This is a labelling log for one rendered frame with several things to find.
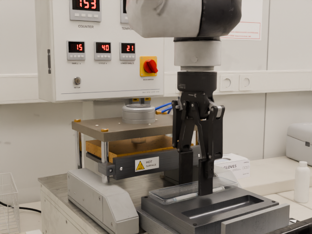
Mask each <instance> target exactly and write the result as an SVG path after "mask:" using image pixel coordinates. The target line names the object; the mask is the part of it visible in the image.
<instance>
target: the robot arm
mask: <svg viewBox="0 0 312 234"><path fill-rule="evenodd" d="M241 4H242V0H126V12H127V17H128V22H129V25H130V28H131V29H133V30H134V31H135V32H136V33H138V34H139V35H140V36H142V37H143V38H172V37H174V40H173V42H174V66H180V67H181V71H178V72H177V89H178V90H179V91H182V94H181V98H180V99H179V100H172V102H171V103H172V109H173V130H172V146H173V148H177V151H178V153H179V185H181V184H186V183H190V182H193V152H192V150H193V149H192V148H191V147H190V146H191V142H192V137H193V133H194V128H195V125H197V128H198V135H199V141H200V147H201V155H202V159H199V166H198V195H199V196H204V195H209V194H212V193H213V176H214V161H215V160H216V159H220V158H222V157H223V116H224V112H225V106H224V105H219V106H218V105H217V104H215V101H214V98H213V92H214V91H215V90H216V89H217V72H216V71H214V66H220V65H221V39H220V37H221V36H226V35H228V34H229V33H230V32H231V31H232V30H233V29H234V28H235V27H236V26H237V25H238V24H239V23H240V20H241V17H242V14H241ZM204 119H206V120H204ZM177 140H179V141H177Z"/></svg>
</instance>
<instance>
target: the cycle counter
mask: <svg viewBox="0 0 312 234"><path fill-rule="evenodd" d="M75 3H76V8H80V9H92V10H97V0H75Z"/></svg>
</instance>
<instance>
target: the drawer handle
mask: <svg viewBox="0 0 312 234"><path fill-rule="evenodd" d="M266 234H312V217H311V218H308V219H306V220H303V221H299V222H297V223H294V224H291V225H289V226H286V227H282V228H280V229H277V230H274V231H271V232H269V233H266Z"/></svg>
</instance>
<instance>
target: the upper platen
mask: <svg viewBox="0 0 312 234"><path fill-rule="evenodd" d="M85 143H86V151H87V153H86V157H88V158H89V159H92V160H94V161H96V162H97V163H98V162H101V161H102V154H101V141H100V140H89V141H85ZM169 149H175V148H173V146H172V137H169V136H165V135H158V136H148V137H141V138H133V139H125V140H118V141H110V142H109V162H111V163H113V158H114V157H121V156H129V155H135V154H141V153H148V152H154V151H161V150H169Z"/></svg>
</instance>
